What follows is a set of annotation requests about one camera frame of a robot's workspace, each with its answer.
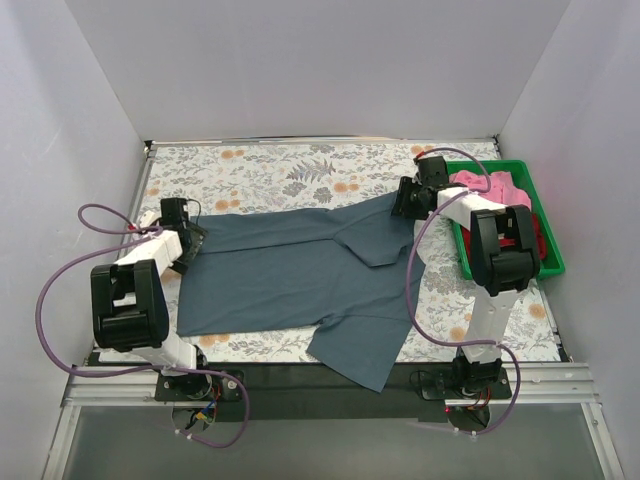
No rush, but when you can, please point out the blue grey t shirt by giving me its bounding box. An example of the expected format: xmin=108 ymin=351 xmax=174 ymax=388
xmin=177 ymin=194 xmax=424 ymax=392

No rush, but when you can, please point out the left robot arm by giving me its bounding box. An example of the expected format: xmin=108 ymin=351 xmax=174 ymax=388
xmin=90 ymin=197 xmax=212 ymax=400

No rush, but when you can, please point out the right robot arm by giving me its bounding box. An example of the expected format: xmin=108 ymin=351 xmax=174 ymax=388
xmin=392 ymin=148 xmax=540 ymax=399

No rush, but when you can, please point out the pink t shirt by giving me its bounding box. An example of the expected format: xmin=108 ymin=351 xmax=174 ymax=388
xmin=450 ymin=170 xmax=532 ymax=210

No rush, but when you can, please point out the green plastic bin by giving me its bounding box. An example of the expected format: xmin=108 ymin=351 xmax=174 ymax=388
xmin=447 ymin=160 xmax=565 ymax=280

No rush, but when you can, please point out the red t shirt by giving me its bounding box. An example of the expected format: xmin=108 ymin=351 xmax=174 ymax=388
xmin=453 ymin=213 xmax=548 ymax=264

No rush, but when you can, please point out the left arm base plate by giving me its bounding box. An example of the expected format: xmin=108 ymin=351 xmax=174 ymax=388
xmin=154 ymin=370 xmax=244 ymax=402

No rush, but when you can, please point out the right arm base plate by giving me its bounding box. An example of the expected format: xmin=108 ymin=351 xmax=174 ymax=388
xmin=409 ymin=364 xmax=514 ymax=400

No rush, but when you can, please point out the aluminium frame rail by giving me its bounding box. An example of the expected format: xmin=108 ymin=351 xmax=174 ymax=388
xmin=44 ymin=363 xmax=624 ymax=479

